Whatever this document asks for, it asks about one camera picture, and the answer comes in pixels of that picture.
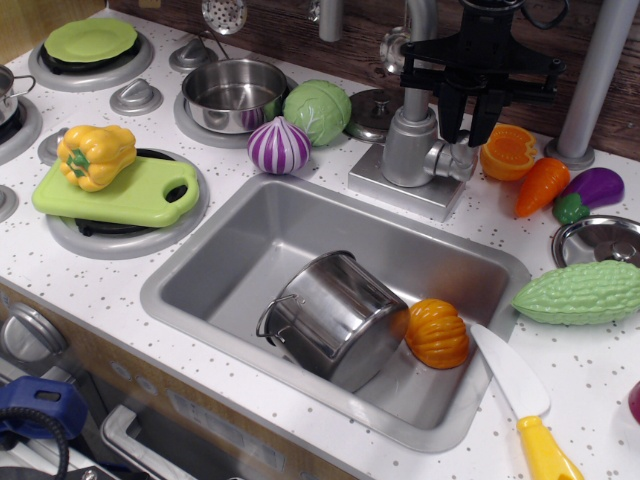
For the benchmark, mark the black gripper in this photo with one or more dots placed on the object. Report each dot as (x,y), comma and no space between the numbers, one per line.
(483,56)

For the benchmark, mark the silver faucet lever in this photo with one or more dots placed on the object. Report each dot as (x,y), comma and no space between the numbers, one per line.
(463,157)

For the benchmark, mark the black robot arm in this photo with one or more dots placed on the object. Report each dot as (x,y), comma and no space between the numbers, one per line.
(484,61)

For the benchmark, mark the orange pepper half toy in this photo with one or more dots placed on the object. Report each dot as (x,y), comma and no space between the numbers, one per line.
(509,154)

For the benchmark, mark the hanging steel ladle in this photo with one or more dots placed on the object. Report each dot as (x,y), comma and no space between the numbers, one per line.
(391,56)

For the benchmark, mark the steel lid behind faucet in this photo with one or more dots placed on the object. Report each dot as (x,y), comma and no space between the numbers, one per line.
(371,114)

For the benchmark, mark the silver toy faucet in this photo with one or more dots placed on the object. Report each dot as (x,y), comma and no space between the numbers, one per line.
(411,170)

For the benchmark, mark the orange carrot toy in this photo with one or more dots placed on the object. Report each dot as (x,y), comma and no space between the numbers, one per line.
(543,183)

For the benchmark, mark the grey support pole right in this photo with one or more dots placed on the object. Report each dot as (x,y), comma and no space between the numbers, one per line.
(572,146)

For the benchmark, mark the grey support pole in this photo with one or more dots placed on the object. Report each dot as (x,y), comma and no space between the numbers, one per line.
(572,146)
(331,20)

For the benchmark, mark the green cabbage toy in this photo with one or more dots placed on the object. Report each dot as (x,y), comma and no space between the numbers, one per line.
(320,108)

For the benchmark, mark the purple eggplant toy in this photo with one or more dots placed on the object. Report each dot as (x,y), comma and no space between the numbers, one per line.
(592,188)

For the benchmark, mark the grey support pole centre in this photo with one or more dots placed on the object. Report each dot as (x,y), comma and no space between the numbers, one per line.
(331,20)

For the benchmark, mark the steel pot lid right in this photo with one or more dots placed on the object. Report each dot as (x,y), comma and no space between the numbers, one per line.
(596,238)

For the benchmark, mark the purple striped onion toy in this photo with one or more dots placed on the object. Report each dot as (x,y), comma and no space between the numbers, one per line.
(279,147)

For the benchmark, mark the green bitter gourd toy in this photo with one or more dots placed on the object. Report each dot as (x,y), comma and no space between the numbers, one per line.
(581,294)

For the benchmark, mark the orange pumpkin half toy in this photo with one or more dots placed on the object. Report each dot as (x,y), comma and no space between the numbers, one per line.
(437,335)

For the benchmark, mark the steel saucepan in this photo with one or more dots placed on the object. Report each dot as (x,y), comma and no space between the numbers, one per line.
(233,96)

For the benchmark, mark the steel pot in sink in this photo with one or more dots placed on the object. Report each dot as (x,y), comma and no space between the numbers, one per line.
(336,320)

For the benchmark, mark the hanging steel skimmer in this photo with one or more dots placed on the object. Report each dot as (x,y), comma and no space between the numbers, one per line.
(225,17)

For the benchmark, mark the grey stove knob top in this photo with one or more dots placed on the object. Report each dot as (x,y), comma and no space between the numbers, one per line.
(191,56)

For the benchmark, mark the grey stove knob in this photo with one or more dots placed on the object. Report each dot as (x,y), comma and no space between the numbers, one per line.
(47,149)
(191,56)
(135,99)

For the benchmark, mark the white yellow toy knife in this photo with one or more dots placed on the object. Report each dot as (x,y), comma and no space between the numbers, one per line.
(529,400)

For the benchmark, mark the grey sink basin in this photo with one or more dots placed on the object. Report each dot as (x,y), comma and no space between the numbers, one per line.
(216,286)

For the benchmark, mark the grey stove knob middle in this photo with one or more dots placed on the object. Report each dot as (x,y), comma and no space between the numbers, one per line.
(135,99)

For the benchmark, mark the purple toy at edge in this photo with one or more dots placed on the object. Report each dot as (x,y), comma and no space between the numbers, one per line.
(634,402)

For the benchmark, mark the green cutting board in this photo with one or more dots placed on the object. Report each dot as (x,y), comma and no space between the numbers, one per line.
(150,192)

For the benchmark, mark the yellow bell pepper toy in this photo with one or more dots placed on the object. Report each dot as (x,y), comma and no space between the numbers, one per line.
(92,157)

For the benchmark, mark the green toy plate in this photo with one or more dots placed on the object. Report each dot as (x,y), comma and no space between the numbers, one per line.
(90,40)

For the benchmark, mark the grey stove knob left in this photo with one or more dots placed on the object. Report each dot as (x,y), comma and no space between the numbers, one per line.
(47,149)

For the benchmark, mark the small steel pot left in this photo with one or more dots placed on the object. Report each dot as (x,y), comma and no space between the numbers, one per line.
(9,94)

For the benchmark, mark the grey oven knob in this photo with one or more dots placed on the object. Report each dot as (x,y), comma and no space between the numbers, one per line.
(28,336)

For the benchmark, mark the blue clamp device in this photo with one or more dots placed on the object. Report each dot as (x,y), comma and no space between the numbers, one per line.
(29,405)

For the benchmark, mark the oven door handle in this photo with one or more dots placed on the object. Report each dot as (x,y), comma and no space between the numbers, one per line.
(162,449)

